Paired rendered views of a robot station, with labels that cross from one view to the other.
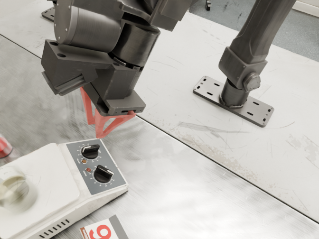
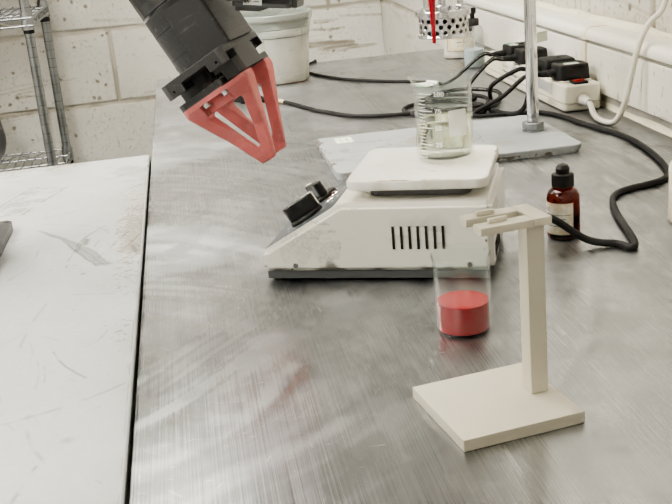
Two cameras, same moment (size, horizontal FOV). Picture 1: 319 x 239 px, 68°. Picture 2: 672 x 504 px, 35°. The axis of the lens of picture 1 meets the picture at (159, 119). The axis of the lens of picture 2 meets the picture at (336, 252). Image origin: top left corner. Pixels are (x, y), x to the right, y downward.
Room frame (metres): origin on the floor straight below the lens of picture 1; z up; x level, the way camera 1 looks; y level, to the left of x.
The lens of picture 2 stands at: (0.77, 0.84, 1.21)
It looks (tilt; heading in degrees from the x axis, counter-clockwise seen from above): 18 degrees down; 231
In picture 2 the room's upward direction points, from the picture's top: 5 degrees counter-clockwise
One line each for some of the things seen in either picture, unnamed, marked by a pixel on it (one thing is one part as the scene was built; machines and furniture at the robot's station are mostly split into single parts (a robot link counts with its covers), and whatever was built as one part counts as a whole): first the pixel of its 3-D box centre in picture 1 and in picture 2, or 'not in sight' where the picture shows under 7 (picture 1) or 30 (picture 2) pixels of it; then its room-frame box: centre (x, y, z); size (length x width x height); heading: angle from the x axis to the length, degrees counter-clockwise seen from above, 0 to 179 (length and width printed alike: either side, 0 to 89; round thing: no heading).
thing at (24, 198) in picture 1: (14, 189); (440, 116); (0.11, 0.20, 1.02); 0.06 x 0.05 x 0.08; 101
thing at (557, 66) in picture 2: not in sight; (563, 70); (-0.46, -0.11, 0.95); 0.07 x 0.04 x 0.02; 148
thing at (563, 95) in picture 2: not in sight; (536, 75); (-0.55, -0.23, 0.92); 0.40 x 0.06 x 0.04; 58
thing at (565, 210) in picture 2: not in sight; (563, 199); (0.02, 0.26, 0.93); 0.03 x 0.03 x 0.07
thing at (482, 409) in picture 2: not in sight; (491, 314); (0.32, 0.44, 0.96); 0.08 x 0.08 x 0.13; 67
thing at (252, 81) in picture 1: (242, 72); not in sight; (0.40, -0.18, 1.00); 0.09 x 0.06 x 0.06; 29
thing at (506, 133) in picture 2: not in sight; (442, 144); (-0.18, -0.08, 0.91); 0.30 x 0.20 x 0.01; 148
